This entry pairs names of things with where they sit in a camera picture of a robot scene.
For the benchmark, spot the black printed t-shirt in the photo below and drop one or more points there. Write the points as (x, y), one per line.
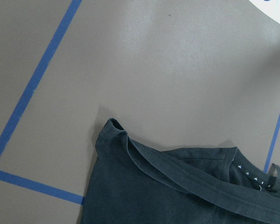
(134, 184)

